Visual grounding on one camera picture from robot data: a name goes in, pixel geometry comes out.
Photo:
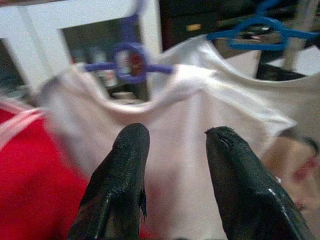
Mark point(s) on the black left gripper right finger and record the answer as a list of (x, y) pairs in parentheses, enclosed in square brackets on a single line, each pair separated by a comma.
[(245, 195)]

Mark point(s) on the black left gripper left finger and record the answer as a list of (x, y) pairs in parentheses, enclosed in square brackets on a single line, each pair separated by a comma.
[(117, 180)]

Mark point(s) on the purple plastic hanger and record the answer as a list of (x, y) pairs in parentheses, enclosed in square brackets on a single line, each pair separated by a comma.
[(100, 67)]

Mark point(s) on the blue plastic hanger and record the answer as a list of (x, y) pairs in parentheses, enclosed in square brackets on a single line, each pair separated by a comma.
[(255, 46)]

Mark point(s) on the plain white T-shirt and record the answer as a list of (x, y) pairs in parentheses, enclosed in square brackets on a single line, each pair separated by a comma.
[(175, 125)]

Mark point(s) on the red polo shirt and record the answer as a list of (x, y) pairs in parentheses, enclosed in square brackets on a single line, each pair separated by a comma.
[(30, 187)]

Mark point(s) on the white shelf unit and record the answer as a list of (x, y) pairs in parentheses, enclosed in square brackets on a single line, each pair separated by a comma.
[(75, 15)]

